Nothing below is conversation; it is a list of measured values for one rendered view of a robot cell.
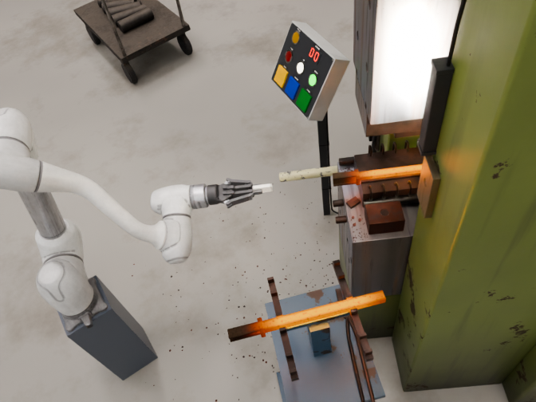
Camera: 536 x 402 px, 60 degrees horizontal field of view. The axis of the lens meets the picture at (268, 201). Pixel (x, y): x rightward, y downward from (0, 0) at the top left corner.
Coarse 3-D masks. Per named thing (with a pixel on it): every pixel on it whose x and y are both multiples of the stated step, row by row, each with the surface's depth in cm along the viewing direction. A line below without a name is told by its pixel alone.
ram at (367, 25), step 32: (384, 0) 100; (416, 0) 100; (448, 0) 101; (384, 32) 106; (416, 32) 106; (448, 32) 107; (384, 64) 113; (416, 64) 113; (384, 96) 121; (416, 96) 121
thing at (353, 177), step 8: (384, 168) 165; (392, 168) 164; (400, 168) 164; (408, 168) 163; (416, 168) 163; (336, 176) 164; (344, 176) 164; (352, 176) 163; (360, 176) 164; (368, 176) 164; (376, 176) 164; (384, 176) 164; (336, 184) 167; (344, 184) 167
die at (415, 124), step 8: (360, 88) 139; (360, 96) 141; (360, 104) 143; (360, 112) 145; (368, 120) 134; (408, 120) 135; (416, 120) 135; (368, 128) 137; (376, 128) 137; (384, 128) 137; (392, 128) 137; (400, 128) 137; (408, 128) 137; (416, 128) 138
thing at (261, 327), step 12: (348, 300) 133; (360, 300) 133; (372, 300) 132; (384, 300) 133; (300, 312) 133; (312, 312) 133; (324, 312) 132; (336, 312) 132; (252, 324) 132; (264, 324) 132; (276, 324) 132; (288, 324) 132; (228, 336) 131; (240, 336) 131; (252, 336) 133; (264, 336) 132
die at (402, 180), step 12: (360, 156) 174; (372, 156) 173; (384, 156) 172; (396, 156) 171; (408, 156) 169; (420, 156) 168; (360, 168) 169; (372, 168) 168; (372, 180) 163; (384, 180) 163; (396, 180) 163; (360, 192) 169; (372, 192) 161; (408, 192) 162
